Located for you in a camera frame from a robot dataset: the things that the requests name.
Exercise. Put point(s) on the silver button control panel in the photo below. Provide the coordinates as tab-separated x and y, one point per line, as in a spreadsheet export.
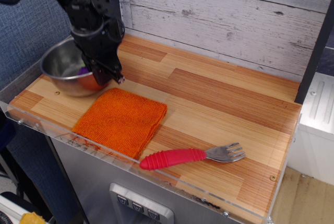
131	207

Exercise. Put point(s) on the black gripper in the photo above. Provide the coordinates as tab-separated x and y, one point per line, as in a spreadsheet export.
99	50

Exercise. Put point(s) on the stainless steel pot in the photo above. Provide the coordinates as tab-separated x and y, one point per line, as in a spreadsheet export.
61	64

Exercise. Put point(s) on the stainless steel cabinet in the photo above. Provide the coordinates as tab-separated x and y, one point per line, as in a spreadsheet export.
91	173

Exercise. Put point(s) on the white side unit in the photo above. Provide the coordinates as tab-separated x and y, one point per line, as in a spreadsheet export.
311	152

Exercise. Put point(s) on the orange folded cloth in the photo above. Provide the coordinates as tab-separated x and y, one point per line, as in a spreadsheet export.
122	121

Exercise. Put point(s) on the red handled metal fork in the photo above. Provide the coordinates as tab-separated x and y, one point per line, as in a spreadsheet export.
164	159

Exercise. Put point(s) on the purple toy eggplant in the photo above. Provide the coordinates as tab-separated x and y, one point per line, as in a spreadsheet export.
83	71

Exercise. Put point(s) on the clear acrylic guard rail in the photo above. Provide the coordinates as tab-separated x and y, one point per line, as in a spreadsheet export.
46	129

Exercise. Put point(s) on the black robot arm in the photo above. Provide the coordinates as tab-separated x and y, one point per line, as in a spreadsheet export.
82	14

